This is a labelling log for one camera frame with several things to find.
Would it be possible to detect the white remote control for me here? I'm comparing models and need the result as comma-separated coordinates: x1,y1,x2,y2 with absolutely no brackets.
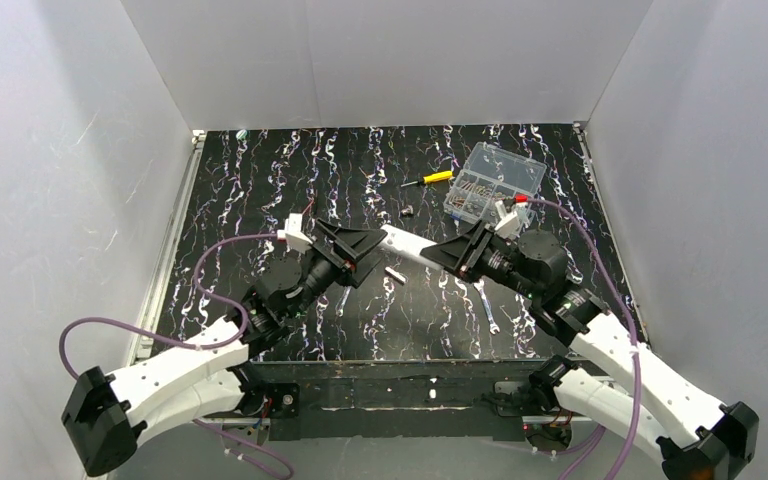
379,224,452,273

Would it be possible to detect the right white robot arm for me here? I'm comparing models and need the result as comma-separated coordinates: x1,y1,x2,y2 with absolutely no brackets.
419,225,759,479

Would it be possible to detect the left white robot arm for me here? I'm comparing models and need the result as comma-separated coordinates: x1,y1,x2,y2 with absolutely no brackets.
61,215,387,477

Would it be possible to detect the silver wrench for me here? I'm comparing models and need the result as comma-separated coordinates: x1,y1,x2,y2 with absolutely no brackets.
474,280,501,335

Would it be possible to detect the silver battery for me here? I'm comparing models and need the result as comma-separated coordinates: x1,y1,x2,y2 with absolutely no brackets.
384,267,407,285

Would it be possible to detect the clear plastic screw box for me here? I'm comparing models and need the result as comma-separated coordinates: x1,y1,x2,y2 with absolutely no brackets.
443,142,547,224

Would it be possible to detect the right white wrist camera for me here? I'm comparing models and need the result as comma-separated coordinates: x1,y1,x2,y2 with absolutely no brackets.
494,194,532,240

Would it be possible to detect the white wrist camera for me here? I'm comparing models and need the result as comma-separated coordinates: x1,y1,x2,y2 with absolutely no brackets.
276,213,313,254
494,194,532,240

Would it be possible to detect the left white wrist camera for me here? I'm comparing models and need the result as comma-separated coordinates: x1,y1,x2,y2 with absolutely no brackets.
276,213,313,254

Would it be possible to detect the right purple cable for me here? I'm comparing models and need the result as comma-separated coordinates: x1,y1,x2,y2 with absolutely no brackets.
523,195,644,480

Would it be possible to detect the yellow handled screwdriver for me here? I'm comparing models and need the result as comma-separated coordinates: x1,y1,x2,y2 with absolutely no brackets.
401,170,454,188

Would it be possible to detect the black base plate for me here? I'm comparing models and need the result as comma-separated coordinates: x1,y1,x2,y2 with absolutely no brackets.
214,359,553,441

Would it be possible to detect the aluminium frame rail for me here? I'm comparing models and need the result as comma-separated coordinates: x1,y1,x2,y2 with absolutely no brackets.
136,130,207,333

